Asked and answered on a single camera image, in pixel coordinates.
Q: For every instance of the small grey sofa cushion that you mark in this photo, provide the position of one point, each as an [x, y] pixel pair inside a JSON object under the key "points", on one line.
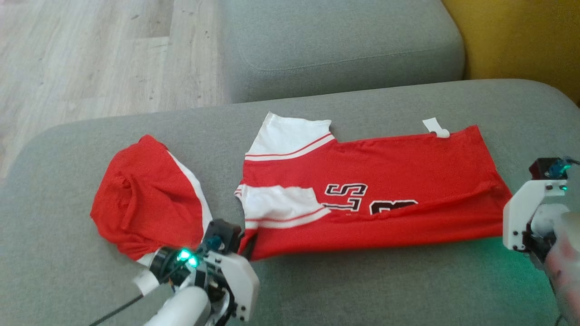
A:
{"points": [[340, 40]]}

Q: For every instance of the red shorts with white stripe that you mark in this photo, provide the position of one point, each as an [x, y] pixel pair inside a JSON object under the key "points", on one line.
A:
{"points": [[145, 199]]}

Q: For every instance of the large grey sofa seat cushion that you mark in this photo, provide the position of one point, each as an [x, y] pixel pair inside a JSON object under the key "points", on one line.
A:
{"points": [[326, 285]]}

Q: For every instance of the yellow upholstered furniture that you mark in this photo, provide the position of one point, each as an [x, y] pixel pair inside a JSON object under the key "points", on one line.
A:
{"points": [[521, 40]]}

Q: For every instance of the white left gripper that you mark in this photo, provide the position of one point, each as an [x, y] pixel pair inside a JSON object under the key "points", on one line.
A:
{"points": [[240, 285]]}

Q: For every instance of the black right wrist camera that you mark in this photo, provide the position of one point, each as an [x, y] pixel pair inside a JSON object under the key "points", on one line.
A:
{"points": [[543, 167]]}

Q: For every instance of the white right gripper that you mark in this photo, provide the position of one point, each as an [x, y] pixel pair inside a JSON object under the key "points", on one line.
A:
{"points": [[521, 208]]}

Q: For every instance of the red jersey with number print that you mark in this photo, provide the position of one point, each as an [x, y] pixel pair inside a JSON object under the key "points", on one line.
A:
{"points": [[408, 163]]}

